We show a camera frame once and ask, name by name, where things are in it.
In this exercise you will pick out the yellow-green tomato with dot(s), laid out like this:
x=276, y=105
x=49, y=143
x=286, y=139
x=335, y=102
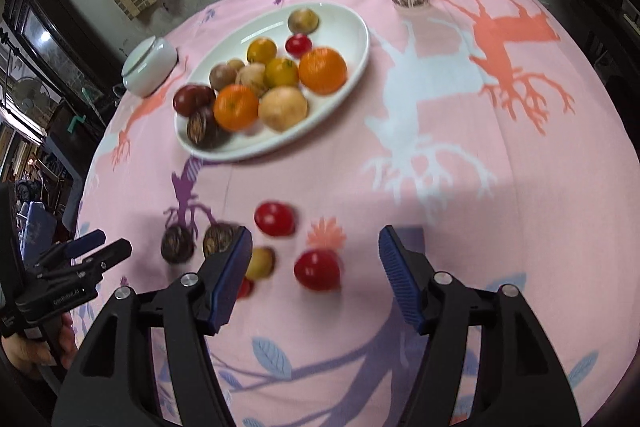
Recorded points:
x=261, y=50

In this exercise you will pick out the yellow tomato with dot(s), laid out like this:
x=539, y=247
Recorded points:
x=281, y=72

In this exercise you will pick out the small orange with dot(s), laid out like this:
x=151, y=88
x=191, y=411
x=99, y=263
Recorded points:
x=236, y=107

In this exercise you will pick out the large brown round fruit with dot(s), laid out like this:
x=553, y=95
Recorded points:
x=282, y=108

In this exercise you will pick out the white lidded ceramic jar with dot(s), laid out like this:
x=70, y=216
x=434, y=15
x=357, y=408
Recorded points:
x=150, y=67

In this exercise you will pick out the pink printed tablecloth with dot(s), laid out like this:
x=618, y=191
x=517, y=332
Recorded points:
x=450, y=207

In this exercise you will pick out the red cherry tomato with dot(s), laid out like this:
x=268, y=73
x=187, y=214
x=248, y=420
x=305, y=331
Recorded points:
x=298, y=45
x=274, y=218
x=317, y=269
x=245, y=288

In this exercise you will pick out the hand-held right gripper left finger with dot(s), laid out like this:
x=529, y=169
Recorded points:
x=227, y=287

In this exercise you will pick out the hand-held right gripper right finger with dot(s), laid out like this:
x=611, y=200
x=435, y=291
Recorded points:
x=400, y=277

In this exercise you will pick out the person's left hand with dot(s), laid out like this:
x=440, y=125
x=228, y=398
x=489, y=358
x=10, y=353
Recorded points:
x=22, y=352

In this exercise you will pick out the brownish purple round fruit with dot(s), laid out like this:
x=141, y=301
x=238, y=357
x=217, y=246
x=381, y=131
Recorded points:
x=222, y=77

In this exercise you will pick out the green plastic clip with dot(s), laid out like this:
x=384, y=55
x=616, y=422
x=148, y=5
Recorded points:
x=77, y=123

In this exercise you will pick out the dark red plum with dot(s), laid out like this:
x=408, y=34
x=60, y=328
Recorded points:
x=192, y=99

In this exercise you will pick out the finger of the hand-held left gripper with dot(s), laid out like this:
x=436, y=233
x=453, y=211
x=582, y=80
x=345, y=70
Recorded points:
x=85, y=243
x=112, y=254

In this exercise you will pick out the white oval plate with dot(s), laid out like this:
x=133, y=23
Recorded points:
x=345, y=27

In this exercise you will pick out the electric fan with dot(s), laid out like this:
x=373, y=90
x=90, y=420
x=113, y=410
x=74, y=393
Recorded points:
x=25, y=94

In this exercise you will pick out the blue printed cloth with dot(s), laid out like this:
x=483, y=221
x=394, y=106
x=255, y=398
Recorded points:
x=36, y=224

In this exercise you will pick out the large orange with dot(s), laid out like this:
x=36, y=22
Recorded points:
x=322, y=71

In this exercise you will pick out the dark wooden cabinet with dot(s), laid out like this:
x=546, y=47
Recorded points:
x=50, y=32

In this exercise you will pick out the small yellow-green fruit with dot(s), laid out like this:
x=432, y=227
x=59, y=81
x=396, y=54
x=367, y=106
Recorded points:
x=260, y=263

